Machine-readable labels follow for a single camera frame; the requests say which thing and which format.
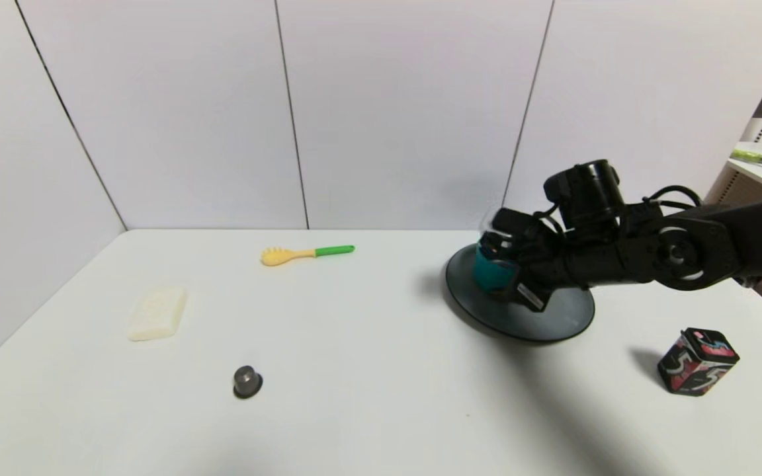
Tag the green tool on shelf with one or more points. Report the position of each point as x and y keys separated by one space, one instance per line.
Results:
x=751 y=157

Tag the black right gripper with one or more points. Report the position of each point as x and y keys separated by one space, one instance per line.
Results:
x=530 y=295

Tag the white side shelf unit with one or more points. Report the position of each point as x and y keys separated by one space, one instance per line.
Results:
x=761 y=175

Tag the small gray metal knob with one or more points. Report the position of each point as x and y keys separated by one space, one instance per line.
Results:
x=247 y=382

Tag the gray round plate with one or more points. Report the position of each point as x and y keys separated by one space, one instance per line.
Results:
x=553 y=320

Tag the white soap bar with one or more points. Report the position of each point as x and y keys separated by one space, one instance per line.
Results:
x=156 y=314

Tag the black pink gum box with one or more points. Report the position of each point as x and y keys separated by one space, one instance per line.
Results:
x=695 y=363

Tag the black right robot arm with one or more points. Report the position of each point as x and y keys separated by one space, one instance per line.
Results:
x=718 y=244

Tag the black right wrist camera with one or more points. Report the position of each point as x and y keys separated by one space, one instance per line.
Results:
x=586 y=188

